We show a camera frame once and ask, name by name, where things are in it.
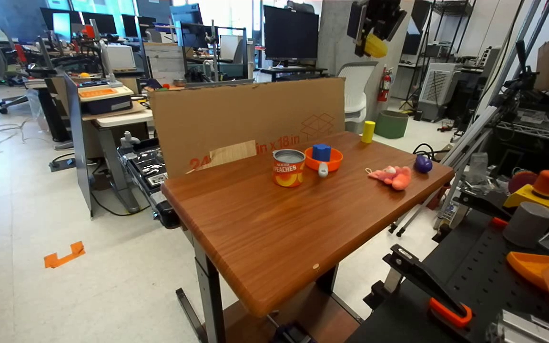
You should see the yellow cylinder block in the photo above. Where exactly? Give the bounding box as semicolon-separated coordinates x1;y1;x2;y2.
361;119;376;142

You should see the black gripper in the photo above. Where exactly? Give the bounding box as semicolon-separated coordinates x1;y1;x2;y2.
347;0;406;39

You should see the orange labelled tin can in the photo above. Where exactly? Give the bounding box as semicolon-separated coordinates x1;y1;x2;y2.
273;148;305;188

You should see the pink toy shoe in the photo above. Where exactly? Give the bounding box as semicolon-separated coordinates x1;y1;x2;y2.
368;165;412;190

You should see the wooden table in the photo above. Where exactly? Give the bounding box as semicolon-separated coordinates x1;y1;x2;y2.
164;131;452;343

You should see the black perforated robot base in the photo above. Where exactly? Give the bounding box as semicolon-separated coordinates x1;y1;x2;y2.
347;211;549;343

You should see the grey round disc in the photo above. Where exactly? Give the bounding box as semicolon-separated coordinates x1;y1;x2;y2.
504;201;549;249

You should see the black orange clamp left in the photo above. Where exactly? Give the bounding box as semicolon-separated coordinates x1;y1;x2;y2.
385;243;473;329

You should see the blue cup in pan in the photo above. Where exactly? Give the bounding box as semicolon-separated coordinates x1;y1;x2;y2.
313;142;332;161

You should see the brown cardboard backboard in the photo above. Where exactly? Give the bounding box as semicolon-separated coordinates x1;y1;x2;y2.
151;78;345;175

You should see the yellow box red button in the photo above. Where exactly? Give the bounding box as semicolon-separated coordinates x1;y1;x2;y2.
504;169;549;207

